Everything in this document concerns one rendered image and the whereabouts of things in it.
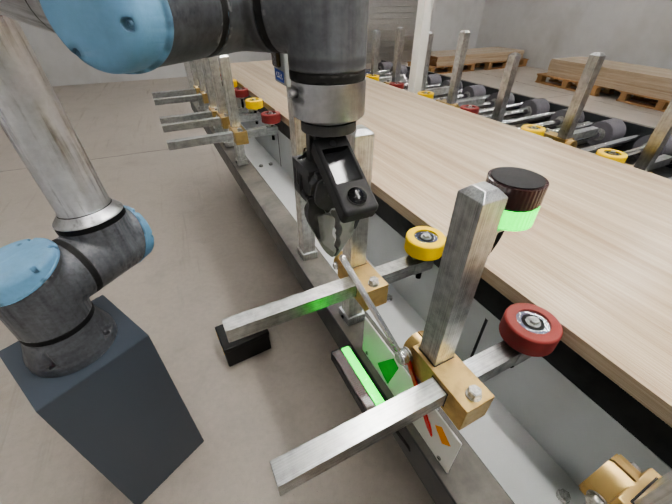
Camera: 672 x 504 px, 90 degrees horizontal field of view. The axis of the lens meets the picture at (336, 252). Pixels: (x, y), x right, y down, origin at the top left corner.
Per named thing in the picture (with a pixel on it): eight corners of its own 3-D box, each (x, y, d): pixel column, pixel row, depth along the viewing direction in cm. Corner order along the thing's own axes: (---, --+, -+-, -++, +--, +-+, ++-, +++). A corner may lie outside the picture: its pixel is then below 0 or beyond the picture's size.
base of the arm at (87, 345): (46, 393, 74) (20, 366, 68) (15, 350, 83) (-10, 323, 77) (131, 337, 86) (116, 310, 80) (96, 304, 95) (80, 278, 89)
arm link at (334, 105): (380, 81, 39) (302, 89, 35) (377, 124, 41) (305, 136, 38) (344, 68, 45) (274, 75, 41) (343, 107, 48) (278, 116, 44)
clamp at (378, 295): (362, 312, 64) (363, 293, 61) (330, 271, 73) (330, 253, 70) (389, 302, 66) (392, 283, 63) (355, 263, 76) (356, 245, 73)
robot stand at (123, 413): (137, 507, 107) (35, 412, 70) (100, 456, 119) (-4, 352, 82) (204, 441, 123) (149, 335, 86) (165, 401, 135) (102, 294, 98)
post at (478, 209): (414, 434, 61) (485, 197, 32) (402, 416, 64) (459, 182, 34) (429, 425, 62) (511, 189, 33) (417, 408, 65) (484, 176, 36)
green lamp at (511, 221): (506, 236, 35) (513, 218, 34) (465, 210, 39) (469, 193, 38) (545, 222, 37) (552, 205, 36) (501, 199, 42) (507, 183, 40)
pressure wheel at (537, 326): (513, 394, 53) (540, 349, 46) (475, 355, 58) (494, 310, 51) (547, 374, 56) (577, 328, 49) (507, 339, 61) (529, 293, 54)
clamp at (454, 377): (458, 431, 46) (467, 413, 43) (400, 356, 56) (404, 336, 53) (488, 413, 48) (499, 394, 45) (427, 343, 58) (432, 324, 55)
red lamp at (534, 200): (514, 216, 34) (521, 196, 32) (470, 191, 38) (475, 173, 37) (554, 202, 36) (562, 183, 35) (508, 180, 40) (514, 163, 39)
